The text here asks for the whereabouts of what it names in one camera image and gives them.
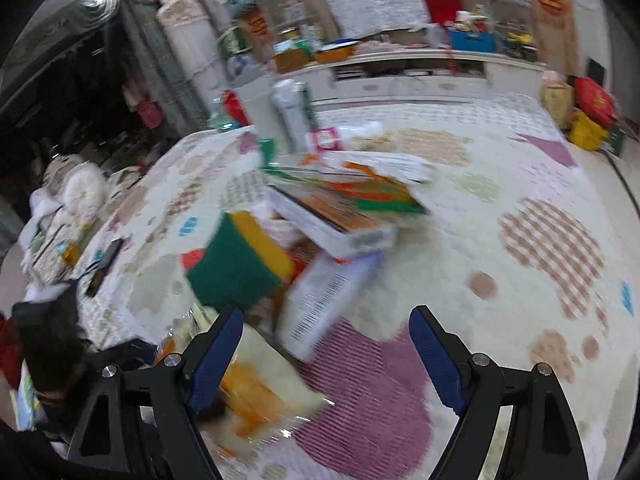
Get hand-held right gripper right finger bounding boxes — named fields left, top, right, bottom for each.
left=407, top=304, right=588, bottom=480

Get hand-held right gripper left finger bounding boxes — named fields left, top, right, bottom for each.
left=67, top=304, right=246, bottom=480

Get green and red plastic packet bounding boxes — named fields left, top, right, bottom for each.
left=280, top=159, right=432, bottom=217

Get clear bag with orange print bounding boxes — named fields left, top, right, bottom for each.
left=155, top=310, right=327, bottom=456

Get printed patchwork blanket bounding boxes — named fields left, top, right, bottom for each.
left=75, top=92, right=626, bottom=480

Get green and yellow sponge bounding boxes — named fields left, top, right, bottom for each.
left=185, top=210, right=297, bottom=312

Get white box with barcode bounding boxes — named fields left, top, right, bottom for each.
left=277, top=252, right=387, bottom=364

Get white and orange flat box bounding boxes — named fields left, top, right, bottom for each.
left=267, top=184, right=399, bottom=262

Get dark cloth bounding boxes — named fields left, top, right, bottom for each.
left=11, top=284, right=103, bottom=413

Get small pink packet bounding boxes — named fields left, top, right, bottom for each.
left=307, top=127, right=344, bottom=154

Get yellow bag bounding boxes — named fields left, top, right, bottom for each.
left=567, top=110, right=609, bottom=151

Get green box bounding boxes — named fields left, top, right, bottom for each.
left=607, top=125, right=629, bottom=159

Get cardboard box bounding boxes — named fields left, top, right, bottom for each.
left=541, top=81, right=576, bottom=129

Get white cabinet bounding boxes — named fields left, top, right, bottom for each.
left=309, top=44, right=551, bottom=103

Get red bag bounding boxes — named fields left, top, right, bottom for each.
left=574, top=76, right=619, bottom=127

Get lace-covered standing air conditioner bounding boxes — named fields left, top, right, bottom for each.
left=154, top=0, right=227, bottom=132

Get yellow box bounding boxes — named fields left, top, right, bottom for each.
left=274, top=47, right=312, bottom=74

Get blue crate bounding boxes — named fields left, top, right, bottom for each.
left=447, top=27, right=499, bottom=54

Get orange tray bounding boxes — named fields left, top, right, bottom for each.
left=314, top=41, right=359, bottom=64

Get green carton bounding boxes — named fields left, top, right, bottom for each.
left=217, top=27, right=251, bottom=62

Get yellow toy vehicles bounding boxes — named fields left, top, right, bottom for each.
left=504, top=30, right=539, bottom=57

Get white lace cover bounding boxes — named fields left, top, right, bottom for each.
left=316, top=0, right=432, bottom=42

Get orange hanging banner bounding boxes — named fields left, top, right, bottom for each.
left=524, top=0, right=587, bottom=77

